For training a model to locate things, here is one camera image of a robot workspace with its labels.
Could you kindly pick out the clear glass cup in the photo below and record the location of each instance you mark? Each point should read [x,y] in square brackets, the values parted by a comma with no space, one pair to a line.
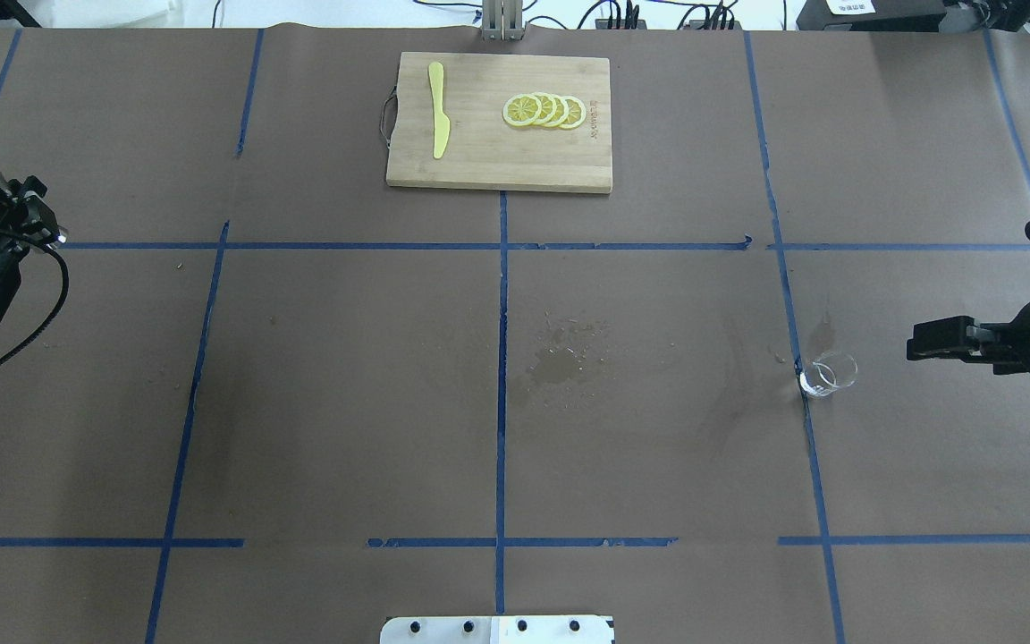
[828,373]

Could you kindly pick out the aluminium frame post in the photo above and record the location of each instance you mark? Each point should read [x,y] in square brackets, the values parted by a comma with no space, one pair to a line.
[502,20]

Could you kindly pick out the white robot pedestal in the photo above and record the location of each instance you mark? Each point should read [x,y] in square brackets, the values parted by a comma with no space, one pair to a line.
[534,628]

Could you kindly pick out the wooden cutting board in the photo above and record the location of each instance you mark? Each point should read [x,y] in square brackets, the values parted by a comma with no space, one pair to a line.
[484,152]

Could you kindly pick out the yellow plastic knife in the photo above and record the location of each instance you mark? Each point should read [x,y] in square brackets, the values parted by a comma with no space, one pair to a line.
[442,125]

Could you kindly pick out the lemon slice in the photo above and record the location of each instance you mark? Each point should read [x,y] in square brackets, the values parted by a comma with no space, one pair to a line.
[549,109]
[576,113]
[523,110]
[561,113]

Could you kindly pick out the black box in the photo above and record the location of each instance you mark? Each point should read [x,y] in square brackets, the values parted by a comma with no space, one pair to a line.
[871,16]

